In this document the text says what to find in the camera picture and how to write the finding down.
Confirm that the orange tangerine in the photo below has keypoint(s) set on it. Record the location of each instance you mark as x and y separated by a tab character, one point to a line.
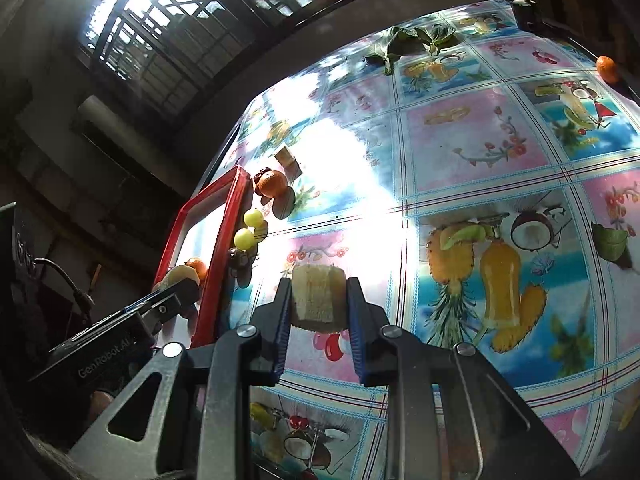
274	183
606	69
197	267

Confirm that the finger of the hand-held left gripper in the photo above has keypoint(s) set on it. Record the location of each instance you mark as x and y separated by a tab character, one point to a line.
165	307

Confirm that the red date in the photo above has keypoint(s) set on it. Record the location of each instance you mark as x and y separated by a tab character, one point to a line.
257	180

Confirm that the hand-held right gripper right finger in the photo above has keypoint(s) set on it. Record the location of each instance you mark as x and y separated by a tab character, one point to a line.
357	330

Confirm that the green leaf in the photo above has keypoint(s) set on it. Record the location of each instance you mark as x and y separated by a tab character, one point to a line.
611	242

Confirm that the green leafy sprig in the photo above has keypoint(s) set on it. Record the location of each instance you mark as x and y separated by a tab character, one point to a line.
410	42

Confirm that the dark purple grape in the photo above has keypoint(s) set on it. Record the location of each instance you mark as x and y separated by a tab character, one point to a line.
237	257

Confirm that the fruit print plastic tablecloth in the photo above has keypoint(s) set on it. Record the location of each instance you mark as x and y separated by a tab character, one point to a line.
475	185

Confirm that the white cylindrical pipe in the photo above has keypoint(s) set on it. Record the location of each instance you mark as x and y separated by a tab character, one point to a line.
97	110

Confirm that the person's left hand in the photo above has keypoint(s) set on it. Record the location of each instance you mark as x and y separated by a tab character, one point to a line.
100	405

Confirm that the red rimmed white tray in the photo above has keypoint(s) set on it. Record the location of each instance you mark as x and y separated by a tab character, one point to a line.
227	220

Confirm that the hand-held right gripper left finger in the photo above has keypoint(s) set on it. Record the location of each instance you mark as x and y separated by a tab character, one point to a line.
282	330

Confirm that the green grape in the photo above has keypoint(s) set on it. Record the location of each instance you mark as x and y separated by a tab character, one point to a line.
244	238
253	217

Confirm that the window metal grille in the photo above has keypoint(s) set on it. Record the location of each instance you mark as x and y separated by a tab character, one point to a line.
200	10

